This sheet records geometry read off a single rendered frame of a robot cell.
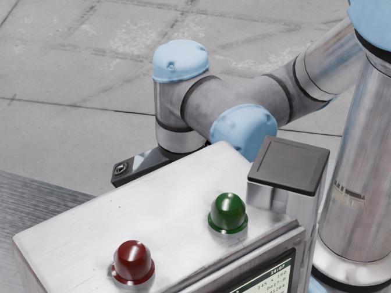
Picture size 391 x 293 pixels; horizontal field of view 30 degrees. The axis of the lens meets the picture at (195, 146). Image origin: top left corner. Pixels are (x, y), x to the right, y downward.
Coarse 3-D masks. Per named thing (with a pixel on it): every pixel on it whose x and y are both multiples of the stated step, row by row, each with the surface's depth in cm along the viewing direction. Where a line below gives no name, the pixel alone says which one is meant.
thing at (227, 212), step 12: (228, 192) 46; (216, 204) 45; (228, 204) 45; (240, 204) 45; (216, 216) 45; (228, 216) 45; (240, 216) 45; (216, 228) 46; (228, 228) 45; (240, 228) 46
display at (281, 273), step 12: (288, 252) 47; (264, 264) 47; (276, 264) 47; (288, 264) 48; (252, 276) 46; (264, 276) 47; (276, 276) 48; (288, 276) 49; (228, 288) 45; (240, 288) 46; (252, 288) 47; (264, 288) 48; (276, 288) 49; (288, 288) 50
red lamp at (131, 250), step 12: (132, 240) 43; (120, 252) 42; (132, 252) 42; (144, 252) 42; (120, 264) 42; (132, 264) 42; (144, 264) 42; (120, 276) 43; (132, 276) 42; (144, 276) 43; (132, 288) 43
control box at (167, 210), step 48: (144, 192) 49; (192, 192) 49; (240, 192) 49; (48, 240) 46; (96, 240) 46; (144, 240) 46; (192, 240) 46; (240, 240) 46; (288, 240) 47; (48, 288) 43; (96, 288) 43; (144, 288) 43; (192, 288) 44
